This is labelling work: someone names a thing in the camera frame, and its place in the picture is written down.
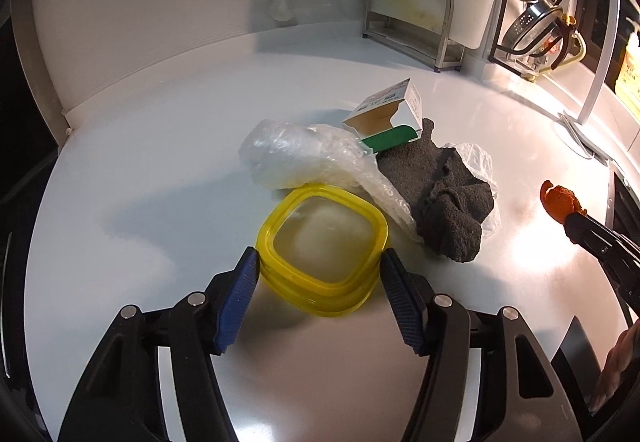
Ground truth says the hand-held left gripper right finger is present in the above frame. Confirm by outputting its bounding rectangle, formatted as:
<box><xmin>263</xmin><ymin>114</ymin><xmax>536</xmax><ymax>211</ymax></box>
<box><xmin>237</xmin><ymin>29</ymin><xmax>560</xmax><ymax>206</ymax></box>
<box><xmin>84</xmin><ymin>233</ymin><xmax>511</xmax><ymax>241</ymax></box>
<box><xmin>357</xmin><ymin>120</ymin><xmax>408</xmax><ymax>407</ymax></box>
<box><xmin>380</xmin><ymin>248</ymin><xmax>583</xmax><ymax>442</ymax></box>

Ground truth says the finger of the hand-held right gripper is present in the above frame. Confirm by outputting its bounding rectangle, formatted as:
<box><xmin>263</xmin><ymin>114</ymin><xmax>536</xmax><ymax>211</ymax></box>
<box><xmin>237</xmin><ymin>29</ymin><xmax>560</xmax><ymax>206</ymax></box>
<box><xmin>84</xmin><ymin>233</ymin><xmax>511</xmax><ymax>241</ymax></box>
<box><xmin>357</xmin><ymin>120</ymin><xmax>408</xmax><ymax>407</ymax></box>
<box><xmin>570</xmin><ymin>234</ymin><xmax>640</xmax><ymax>313</ymax></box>
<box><xmin>567</xmin><ymin>213</ymin><xmax>640</xmax><ymax>268</ymax></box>

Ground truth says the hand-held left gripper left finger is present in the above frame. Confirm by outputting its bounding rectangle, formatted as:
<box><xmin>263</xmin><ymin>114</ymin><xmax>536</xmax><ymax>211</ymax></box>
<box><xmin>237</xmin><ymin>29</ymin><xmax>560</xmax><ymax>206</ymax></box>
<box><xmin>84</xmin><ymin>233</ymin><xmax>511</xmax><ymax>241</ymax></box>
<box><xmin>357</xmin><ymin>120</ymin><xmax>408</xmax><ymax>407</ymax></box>
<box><xmin>57</xmin><ymin>247</ymin><xmax>261</xmax><ymax>442</ymax></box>

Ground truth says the orange peel piece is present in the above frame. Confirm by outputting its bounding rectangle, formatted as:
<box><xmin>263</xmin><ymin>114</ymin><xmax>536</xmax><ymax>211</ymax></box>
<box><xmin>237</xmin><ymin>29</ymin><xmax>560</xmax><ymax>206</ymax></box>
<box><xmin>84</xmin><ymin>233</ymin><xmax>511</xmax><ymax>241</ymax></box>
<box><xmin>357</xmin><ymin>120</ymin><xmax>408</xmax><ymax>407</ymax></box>
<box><xmin>539</xmin><ymin>179</ymin><xmax>588</xmax><ymax>223</ymax></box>

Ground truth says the yellow rimmed container lid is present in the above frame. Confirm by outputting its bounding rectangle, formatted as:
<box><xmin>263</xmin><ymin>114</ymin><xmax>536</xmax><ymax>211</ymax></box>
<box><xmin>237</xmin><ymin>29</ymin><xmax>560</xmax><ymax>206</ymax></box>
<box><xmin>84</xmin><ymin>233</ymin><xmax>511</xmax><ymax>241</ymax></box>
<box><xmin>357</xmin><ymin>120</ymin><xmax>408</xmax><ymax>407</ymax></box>
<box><xmin>256</xmin><ymin>185</ymin><xmax>390</xmax><ymax>318</ymax></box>

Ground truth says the dark grey sock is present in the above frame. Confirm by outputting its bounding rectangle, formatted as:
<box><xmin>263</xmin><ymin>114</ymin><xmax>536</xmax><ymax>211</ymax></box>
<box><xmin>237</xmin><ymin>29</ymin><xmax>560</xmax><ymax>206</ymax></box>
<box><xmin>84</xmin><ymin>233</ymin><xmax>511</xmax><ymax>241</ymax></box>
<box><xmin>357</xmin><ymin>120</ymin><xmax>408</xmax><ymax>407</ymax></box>
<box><xmin>375</xmin><ymin>118</ymin><xmax>496</xmax><ymax>264</ymax></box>

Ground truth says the clear plastic bag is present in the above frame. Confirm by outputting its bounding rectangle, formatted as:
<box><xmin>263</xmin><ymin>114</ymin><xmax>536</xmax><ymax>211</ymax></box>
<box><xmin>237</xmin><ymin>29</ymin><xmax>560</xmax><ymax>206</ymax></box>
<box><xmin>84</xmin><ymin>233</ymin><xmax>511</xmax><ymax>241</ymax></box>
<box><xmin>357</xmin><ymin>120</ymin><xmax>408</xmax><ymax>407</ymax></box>
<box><xmin>239</xmin><ymin>118</ymin><xmax>418</xmax><ymax>243</ymax></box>

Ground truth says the green and white carton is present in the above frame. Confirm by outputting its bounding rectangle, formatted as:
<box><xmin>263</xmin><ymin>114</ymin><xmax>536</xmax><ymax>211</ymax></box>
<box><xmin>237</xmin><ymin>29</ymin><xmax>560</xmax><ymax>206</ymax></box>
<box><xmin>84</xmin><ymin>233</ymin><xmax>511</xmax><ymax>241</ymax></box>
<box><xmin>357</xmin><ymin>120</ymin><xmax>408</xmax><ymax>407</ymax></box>
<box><xmin>341</xmin><ymin>78</ymin><xmax>423</xmax><ymax>155</ymax></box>

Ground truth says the person's right hand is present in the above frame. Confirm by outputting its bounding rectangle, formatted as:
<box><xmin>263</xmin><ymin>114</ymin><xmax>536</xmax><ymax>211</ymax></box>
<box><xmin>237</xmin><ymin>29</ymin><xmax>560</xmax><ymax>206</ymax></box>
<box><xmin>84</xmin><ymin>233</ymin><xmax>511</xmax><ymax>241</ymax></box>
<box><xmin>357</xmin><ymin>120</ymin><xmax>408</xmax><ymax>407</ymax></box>
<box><xmin>590</xmin><ymin>327</ymin><xmax>640</xmax><ymax>418</ymax></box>

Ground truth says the thin clear plastic film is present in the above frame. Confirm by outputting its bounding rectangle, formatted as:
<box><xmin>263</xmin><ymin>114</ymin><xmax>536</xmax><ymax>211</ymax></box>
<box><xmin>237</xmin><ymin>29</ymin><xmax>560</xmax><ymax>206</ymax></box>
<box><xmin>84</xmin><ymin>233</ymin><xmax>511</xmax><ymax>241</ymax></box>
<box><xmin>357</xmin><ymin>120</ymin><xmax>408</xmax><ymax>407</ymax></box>
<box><xmin>452</xmin><ymin>142</ymin><xmax>502</xmax><ymax>238</ymax></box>

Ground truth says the yellow detergent bottle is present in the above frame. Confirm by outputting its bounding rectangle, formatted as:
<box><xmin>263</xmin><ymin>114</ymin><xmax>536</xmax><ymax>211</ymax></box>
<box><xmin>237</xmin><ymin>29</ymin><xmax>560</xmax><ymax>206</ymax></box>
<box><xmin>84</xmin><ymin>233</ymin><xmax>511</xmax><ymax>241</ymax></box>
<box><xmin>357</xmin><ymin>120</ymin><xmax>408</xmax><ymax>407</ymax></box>
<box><xmin>612</xmin><ymin>17</ymin><xmax>640</xmax><ymax>105</ymax></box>

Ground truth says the hanging metal strainer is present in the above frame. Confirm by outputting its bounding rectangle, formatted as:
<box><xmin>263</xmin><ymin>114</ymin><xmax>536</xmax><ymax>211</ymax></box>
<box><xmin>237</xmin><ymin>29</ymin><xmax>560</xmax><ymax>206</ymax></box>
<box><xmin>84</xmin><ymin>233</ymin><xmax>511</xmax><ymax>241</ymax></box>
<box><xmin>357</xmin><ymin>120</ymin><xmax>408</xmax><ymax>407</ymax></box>
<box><xmin>502</xmin><ymin>2</ymin><xmax>566</xmax><ymax>58</ymax></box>

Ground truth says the steel cutting board rack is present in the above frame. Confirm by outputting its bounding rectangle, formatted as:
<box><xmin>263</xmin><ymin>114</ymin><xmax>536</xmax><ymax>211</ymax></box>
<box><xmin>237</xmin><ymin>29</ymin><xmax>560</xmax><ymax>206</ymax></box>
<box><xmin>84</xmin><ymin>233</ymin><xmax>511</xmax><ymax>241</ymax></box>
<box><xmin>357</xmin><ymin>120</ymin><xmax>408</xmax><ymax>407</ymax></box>
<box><xmin>362</xmin><ymin>0</ymin><xmax>463</xmax><ymax>73</ymax></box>

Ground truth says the brown handle utensil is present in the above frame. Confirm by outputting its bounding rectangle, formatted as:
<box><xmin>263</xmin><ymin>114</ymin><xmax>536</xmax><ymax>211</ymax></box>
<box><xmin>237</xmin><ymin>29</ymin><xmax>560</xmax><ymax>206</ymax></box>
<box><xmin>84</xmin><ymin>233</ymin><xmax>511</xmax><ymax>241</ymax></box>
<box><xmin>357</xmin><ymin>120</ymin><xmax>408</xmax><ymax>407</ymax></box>
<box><xmin>542</xmin><ymin>12</ymin><xmax>578</xmax><ymax>53</ymax></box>

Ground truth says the black wire rack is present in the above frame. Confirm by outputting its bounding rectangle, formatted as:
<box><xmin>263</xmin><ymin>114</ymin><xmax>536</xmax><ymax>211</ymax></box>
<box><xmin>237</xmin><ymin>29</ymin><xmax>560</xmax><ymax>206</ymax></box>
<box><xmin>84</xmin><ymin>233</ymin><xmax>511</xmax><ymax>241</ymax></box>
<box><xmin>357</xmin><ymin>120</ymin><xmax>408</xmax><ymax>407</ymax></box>
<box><xmin>487</xmin><ymin>0</ymin><xmax>606</xmax><ymax>83</ymax></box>

